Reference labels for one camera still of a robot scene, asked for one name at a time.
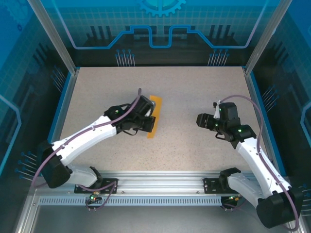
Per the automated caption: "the orange square paper sheet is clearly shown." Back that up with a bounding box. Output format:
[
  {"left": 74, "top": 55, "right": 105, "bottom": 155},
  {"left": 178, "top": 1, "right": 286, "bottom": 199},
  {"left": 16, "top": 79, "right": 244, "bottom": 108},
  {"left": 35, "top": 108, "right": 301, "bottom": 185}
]
[{"left": 147, "top": 95, "right": 163, "bottom": 139}]

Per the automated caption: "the grey metal shelf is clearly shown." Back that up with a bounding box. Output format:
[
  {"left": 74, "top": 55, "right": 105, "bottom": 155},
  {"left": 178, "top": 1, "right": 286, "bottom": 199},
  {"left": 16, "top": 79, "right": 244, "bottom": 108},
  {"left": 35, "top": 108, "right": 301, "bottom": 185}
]
[{"left": 14, "top": 188, "right": 307, "bottom": 233}]

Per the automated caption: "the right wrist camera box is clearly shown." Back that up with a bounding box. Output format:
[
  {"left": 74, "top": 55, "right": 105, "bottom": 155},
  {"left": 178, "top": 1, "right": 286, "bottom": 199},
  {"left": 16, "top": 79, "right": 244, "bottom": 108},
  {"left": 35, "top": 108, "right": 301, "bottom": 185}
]
[{"left": 212, "top": 99, "right": 224, "bottom": 119}]

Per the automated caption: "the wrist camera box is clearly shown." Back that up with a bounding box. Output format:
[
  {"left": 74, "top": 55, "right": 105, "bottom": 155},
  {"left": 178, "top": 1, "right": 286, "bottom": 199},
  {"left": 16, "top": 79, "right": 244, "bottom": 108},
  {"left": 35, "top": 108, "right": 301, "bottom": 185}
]
[
  {"left": 212, "top": 99, "right": 224, "bottom": 119},
  {"left": 145, "top": 100, "right": 156, "bottom": 117}
]

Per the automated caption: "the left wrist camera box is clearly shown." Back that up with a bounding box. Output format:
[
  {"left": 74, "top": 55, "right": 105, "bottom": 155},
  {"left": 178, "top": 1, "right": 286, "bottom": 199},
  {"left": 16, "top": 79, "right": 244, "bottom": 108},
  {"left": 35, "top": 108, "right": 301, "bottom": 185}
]
[{"left": 145, "top": 100, "right": 156, "bottom": 117}]

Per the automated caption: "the aluminium side frame rail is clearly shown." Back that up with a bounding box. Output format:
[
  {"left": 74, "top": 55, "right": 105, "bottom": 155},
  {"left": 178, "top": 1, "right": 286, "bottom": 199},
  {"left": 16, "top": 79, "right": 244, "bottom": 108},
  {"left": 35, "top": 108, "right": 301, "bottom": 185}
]
[
  {"left": 40, "top": 69, "right": 80, "bottom": 177},
  {"left": 244, "top": 69, "right": 277, "bottom": 177}
]

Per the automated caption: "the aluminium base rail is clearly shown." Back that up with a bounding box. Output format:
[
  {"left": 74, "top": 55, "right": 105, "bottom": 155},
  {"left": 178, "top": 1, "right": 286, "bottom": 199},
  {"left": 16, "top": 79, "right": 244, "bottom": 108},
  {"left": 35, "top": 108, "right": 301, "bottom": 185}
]
[{"left": 33, "top": 171, "right": 290, "bottom": 195}]

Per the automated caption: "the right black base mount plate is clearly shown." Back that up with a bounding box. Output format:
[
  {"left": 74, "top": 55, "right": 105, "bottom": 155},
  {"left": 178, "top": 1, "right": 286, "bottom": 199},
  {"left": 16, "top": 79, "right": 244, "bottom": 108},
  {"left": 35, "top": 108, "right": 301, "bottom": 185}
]
[{"left": 203, "top": 177, "right": 243, "bottom": 195}]

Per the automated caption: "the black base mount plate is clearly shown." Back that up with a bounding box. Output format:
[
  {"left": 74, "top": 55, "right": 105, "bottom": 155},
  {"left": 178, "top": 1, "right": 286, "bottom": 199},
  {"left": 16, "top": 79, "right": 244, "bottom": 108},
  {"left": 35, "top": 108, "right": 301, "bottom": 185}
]
[
  {"left": 74, "top": 178, "right": 119, "bottom": 195},
  {"left": 203, "top": 177, "right": 243, "bottom": 195}
]

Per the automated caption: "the right cable connector green light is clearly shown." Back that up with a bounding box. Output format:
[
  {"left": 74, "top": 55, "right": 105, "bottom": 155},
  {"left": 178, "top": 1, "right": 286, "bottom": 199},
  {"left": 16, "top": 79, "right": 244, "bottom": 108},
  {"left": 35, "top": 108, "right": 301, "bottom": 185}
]
[{"left": 225, "top": 194, "right": 243, "bottom": 203}]

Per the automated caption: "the cable connector green light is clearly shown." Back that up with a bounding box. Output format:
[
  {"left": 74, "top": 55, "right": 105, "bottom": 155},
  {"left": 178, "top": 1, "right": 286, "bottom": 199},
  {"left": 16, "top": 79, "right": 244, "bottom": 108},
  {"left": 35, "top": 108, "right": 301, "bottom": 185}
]
[
  {"left": 225, "top": 194, "right": 243, "bottom": 203},
  {"left": 87, "top": 190, "right": 102, "bottom": 203}
]

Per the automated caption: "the slotted grey cable duct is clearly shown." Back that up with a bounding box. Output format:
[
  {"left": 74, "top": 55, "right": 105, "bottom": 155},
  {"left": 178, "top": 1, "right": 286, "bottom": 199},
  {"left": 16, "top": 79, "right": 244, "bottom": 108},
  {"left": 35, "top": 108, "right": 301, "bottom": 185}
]
[{"left": 37, "top": 196, "right": 243, "bottom": 207}]

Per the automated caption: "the left cable connector green light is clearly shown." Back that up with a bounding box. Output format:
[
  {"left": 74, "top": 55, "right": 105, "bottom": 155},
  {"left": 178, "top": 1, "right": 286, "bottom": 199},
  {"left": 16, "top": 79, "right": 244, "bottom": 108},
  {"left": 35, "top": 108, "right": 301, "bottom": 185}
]
[{"left": 87, "top": 190, "right": 102, "bottom": 203}]

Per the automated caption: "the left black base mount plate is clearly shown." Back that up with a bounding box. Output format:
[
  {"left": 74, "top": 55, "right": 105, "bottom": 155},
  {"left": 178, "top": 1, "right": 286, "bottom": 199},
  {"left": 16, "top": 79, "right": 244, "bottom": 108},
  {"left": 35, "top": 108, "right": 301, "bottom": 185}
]
[{"left": 74, "top": 178, "right": 119, "bottom": 195}]

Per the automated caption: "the aluminium frame post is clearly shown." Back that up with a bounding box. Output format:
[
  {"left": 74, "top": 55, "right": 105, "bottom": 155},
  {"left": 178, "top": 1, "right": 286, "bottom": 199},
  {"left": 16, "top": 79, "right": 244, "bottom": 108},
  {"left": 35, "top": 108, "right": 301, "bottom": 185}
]
[
  {"left": 244, "top": 0, "right": 292, "bottom": 75},
  {"left": 26, "top": 0, "right": 80, "bottom": 75}
]

